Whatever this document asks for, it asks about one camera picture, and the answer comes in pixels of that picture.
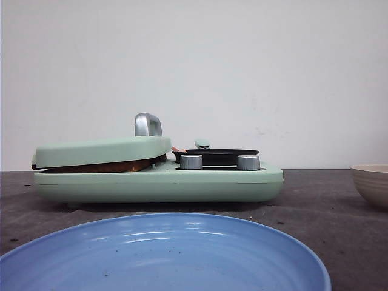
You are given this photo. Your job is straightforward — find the silver knob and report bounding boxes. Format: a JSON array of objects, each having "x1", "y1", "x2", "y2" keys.
[
  {"x1": 179, "y1": 155, "x2": 203, "y2": 170},
  {"x1": 237, "y1": 155, "x2": 261, "y2": 171}
]

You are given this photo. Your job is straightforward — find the blue plate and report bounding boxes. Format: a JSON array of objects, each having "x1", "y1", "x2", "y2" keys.
[{"x1": 1, "y1": 213, "x2": 332, "y2": 290}]

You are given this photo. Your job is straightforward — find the mint green breakfast maker base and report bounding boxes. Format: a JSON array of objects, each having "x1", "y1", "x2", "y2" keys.
[{"x1": 34, "y1": 161, "x2": 284, "y2": 204}]

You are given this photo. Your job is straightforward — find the black frying pan green handle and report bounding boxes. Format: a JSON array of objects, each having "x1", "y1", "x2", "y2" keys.
[{"x1": 172, "y1": 139, "x2": 259, "y2": 166}]

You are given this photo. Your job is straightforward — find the beige ceramic bowl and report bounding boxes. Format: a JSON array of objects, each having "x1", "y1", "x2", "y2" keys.
[{"x1": 350, "y1": 164, "x2": 387, "y2": 209}]

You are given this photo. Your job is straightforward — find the pink shrimp pieces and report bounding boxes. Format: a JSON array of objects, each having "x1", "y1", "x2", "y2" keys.
[{"x1": 171, "y1": 146, "x2": 187, "y2": 153}]

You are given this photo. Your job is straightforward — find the mint green breakfast maker lid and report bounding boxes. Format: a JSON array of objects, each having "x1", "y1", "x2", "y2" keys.
[{"x1": 32, "y1": 113, "x2": 172, "y2": 170}]

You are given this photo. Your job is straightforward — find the silver left knob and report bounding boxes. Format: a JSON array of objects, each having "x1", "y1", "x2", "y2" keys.
[{"x1": 179, "y1": 155, "x2": 203, "y2": 170}]

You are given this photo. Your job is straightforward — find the silver right knob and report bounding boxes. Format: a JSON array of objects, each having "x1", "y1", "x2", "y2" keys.
[{"x1": 237, "y1": 155, "x2": 261, "y2": 171}]

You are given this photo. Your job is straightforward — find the white bread slice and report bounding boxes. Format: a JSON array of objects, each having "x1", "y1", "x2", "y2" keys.
[{"x1": 46, "y1": 159, "x2": 153, "y2": 173}]

